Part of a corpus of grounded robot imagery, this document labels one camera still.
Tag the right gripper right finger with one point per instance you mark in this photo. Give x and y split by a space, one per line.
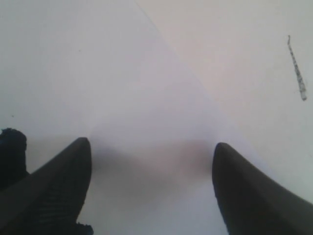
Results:
251 203

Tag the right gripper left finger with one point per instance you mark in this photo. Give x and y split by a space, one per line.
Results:
49 201

